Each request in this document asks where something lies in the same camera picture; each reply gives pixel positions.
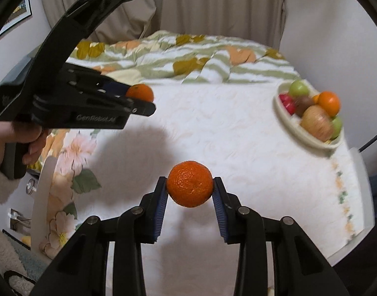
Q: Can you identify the small orange tangerine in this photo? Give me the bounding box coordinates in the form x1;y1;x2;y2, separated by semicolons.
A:
126;84;154;103

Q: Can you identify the beige curtain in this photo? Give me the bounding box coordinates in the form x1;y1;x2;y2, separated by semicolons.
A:
39;0;286;48

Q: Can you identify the cream plate with duck print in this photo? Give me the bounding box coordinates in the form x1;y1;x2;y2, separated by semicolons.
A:
274;82;345;158

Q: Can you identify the smooth orange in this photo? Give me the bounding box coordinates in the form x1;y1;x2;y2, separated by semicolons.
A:
317;91;341;118

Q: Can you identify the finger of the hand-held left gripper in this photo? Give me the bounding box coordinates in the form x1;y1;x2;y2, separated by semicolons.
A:
80;96;157;116
65;64;134;97

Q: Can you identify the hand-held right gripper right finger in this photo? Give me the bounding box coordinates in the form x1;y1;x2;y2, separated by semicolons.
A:
212;176;351;296

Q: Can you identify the person's cream fleece clothing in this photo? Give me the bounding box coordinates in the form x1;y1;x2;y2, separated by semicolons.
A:
0;225;36;296

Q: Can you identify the green striped floral blanket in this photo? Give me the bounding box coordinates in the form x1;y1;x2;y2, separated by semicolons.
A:
67;30;302;85

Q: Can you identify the textured orange mandarin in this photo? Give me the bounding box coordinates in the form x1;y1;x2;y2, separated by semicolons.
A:
166;161;214;208

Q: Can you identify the red cherry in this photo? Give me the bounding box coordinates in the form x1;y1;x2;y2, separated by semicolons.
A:
279;94;297;114

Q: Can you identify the framed wall picture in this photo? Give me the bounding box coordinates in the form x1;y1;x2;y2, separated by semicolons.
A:
0;0;33;39

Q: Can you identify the brown kiwi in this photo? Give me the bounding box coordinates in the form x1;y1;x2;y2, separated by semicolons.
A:
295;95;315;116

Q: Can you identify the person's left forearm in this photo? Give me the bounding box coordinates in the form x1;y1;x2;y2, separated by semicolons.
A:
0;162;21;211

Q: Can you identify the blue-grey rug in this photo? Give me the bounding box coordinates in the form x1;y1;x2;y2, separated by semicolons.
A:
10;237;51;282

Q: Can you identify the green apple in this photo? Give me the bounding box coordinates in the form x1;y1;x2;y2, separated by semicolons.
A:
330;115;344;140
288;80;311;97

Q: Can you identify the black cable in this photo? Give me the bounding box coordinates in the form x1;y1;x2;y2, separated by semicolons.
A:
358;125;377;153

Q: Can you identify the white floral tablecloth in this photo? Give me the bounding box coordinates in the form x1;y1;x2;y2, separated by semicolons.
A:
37;80;362;288

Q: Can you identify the yellow-red apple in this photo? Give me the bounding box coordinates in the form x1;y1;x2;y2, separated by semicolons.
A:
300;105;334;142

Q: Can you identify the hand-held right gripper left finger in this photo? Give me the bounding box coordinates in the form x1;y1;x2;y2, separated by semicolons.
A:
31;176;169;296

